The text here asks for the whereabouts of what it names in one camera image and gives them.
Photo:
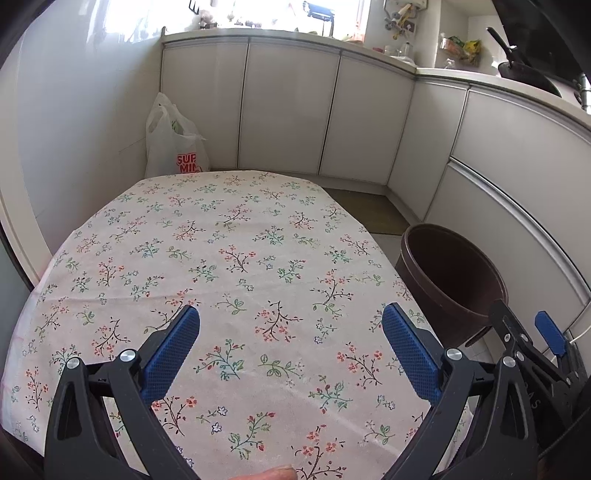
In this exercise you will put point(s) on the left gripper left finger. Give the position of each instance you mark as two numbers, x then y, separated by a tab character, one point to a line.
80	441

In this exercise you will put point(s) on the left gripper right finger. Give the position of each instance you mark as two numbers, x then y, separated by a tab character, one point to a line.
479	425

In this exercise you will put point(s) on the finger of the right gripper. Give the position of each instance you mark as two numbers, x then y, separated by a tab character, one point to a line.
519	336
569	360

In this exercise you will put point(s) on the brown trash bin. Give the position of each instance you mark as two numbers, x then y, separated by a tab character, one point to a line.
451	279

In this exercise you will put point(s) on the white kitchen cabinets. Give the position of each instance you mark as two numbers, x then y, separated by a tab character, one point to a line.
502	163

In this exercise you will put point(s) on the person's left hand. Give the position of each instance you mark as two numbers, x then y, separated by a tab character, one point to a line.
285	472

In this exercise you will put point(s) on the brown floor mat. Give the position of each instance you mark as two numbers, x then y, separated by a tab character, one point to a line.
376	212

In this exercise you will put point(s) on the floral tablecloth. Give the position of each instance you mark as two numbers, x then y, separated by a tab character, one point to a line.
291	365

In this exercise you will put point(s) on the black frying pan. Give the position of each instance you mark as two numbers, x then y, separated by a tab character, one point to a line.
518	68

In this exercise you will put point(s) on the white plastic shopping bag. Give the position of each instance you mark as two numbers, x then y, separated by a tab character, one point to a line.
173	143

